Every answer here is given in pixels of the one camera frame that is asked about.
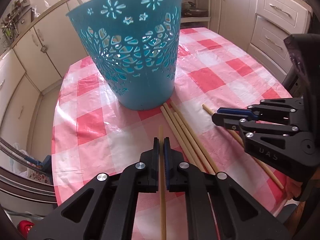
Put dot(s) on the metal chair frame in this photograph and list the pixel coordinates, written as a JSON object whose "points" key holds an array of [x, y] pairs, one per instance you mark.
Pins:
{"points": [[25, 177]]}

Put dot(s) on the red white checkered tablecloth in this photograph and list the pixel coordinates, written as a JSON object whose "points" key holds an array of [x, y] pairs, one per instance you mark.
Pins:
{"points": [[162, 119]]}

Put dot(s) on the cream kitchen cabinets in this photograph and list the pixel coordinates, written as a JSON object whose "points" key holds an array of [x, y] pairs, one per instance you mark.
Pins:
{"points": [[53, 98]]}

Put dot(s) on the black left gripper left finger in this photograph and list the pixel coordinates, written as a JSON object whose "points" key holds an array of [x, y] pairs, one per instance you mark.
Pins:
{"points": [[105, 207]]}

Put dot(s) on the white shelf rack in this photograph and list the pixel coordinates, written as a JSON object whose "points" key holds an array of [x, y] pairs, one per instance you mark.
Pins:
{"points": [[196, 13]]}

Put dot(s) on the red patterned bag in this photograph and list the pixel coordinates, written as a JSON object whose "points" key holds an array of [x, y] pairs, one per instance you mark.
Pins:
{"points": [[24, 227]]}

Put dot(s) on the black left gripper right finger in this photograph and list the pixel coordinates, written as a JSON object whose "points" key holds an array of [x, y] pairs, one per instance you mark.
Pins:
{"points": [[217, 206]]}

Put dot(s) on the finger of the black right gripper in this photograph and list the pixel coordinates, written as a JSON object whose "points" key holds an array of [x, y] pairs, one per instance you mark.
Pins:
{"points": [[290, 126], [271, 109]]}

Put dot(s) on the teal perforated plastic basket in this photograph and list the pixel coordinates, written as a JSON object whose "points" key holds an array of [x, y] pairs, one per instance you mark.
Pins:
{"points": [[134, 45]]}

